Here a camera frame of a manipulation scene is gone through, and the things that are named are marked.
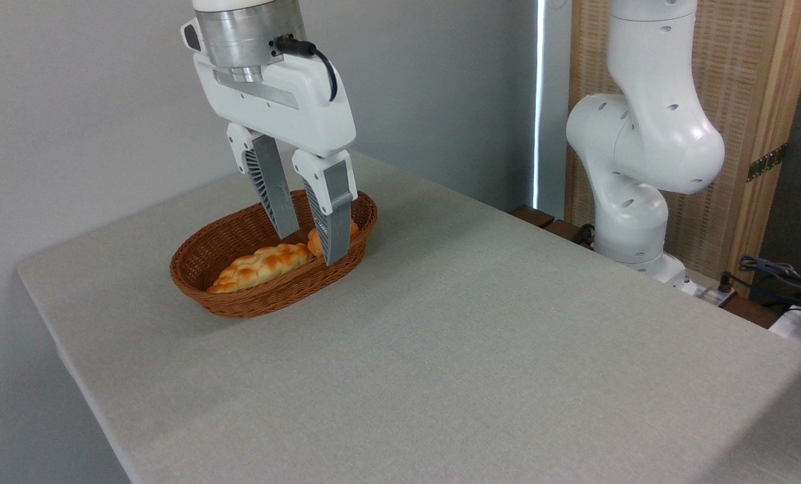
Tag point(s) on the woven wood-framed folding screen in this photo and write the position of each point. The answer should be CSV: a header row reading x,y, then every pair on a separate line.
x,y
743,67

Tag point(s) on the dark metal screen hinge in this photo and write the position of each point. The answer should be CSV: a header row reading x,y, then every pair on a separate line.
x,y
767,162

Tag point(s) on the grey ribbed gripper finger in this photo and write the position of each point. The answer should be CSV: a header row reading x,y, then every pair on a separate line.
x,y
270,181
333,208

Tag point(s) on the black plug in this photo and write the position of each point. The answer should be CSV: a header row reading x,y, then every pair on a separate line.
x,y
726,284

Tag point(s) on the brown wooden block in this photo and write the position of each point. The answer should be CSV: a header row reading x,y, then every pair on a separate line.
x,y
533,216
565,232

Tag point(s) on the brown woven wicker basket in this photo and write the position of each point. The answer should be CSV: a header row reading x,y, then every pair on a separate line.
x,y
252,302

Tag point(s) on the long braided bread loaf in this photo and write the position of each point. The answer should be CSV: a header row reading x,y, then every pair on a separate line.
x,y
259,265

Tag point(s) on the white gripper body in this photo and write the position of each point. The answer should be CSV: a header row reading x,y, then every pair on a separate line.
x,y
299,111

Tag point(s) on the round knotted bread bun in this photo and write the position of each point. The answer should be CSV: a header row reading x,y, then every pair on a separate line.
x,y
314,242

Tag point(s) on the white box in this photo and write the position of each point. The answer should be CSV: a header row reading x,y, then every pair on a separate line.
x,y
789,323

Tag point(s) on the grey tablecloth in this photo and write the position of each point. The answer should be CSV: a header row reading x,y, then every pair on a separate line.
x,y
508,370

